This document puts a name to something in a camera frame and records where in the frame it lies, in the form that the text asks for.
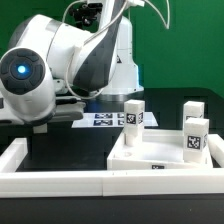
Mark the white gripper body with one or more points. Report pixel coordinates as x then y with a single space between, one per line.
67 109

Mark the white square tabletop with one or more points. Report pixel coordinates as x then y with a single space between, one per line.
159 149

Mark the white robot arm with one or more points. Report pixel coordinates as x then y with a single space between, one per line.
43 51

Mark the white sheet with fiducial markers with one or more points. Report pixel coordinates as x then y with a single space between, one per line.
91 120

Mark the white U-shaped obstacle fence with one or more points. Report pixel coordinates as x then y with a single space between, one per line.
100 183

